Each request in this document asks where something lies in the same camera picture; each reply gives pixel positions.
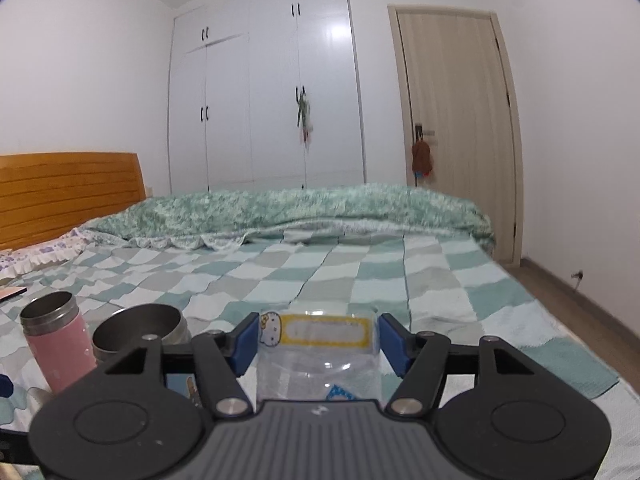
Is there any pink thermos bottle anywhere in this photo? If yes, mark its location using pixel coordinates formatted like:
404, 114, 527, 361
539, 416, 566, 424
19, 291, 99, 394

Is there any white wardrobe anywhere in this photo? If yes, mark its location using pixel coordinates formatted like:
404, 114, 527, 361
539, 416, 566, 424
167, 0, 367, 196

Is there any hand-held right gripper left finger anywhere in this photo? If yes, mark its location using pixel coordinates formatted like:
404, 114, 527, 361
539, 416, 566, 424
100, 312, 261, 421

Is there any clear plastic bag yellow label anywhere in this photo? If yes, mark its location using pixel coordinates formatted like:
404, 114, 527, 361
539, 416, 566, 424
255, 309, 384, 404

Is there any checked green bedsheet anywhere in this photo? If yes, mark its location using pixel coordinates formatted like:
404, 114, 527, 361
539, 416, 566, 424
0, 232, 640, 480

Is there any brown plush toy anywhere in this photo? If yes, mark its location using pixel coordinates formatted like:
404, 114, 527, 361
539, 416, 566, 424
410, 138, 434, 179

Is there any orange wooden headboard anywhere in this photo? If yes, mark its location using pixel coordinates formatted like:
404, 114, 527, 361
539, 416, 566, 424
0, 152, 146, 252

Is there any green hanging ornament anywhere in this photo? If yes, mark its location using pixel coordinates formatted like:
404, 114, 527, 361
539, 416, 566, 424
294, 87, 316, 151

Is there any purple floral pillow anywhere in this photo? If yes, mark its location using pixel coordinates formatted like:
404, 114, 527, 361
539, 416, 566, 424
0, 227, 97, 277

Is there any light wooden door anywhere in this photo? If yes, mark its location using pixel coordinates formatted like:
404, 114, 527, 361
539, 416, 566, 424
387, 3, 524, 267

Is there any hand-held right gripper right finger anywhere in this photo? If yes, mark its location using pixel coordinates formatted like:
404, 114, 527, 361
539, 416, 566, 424
378, 313, 538, 418

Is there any grey metal cup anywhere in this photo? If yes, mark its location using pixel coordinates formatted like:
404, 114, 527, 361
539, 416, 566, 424
92, 304, 190, 362

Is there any green fluffy blanket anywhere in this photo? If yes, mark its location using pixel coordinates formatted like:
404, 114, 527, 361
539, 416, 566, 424
81, 183, 497, 255

